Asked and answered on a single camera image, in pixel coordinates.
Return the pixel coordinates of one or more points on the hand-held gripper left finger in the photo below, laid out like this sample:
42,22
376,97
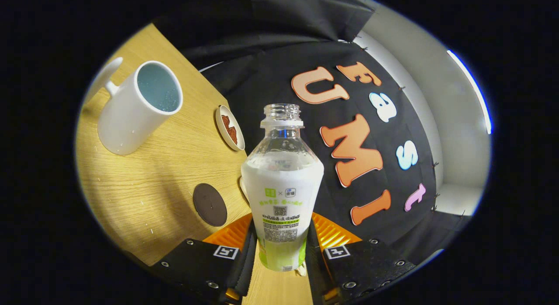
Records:
248,265

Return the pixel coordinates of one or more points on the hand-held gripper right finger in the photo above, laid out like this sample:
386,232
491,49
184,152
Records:
315,274

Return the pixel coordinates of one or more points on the dark brown round coaster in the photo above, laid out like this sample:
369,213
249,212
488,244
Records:
210,204

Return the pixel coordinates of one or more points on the clear juice bottle white label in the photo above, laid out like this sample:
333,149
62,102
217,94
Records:
281,187

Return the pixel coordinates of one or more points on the white cup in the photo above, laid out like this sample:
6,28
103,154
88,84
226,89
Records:
126,121

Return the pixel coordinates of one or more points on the wooden table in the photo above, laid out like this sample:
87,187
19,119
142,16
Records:
144,187

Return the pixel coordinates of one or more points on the small plate with brown food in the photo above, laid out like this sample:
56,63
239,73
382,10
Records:
229,128

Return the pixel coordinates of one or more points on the black backdrop cloth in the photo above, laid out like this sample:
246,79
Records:
270,77

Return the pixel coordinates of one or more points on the bright ceiling light panel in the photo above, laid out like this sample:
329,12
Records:
474,91

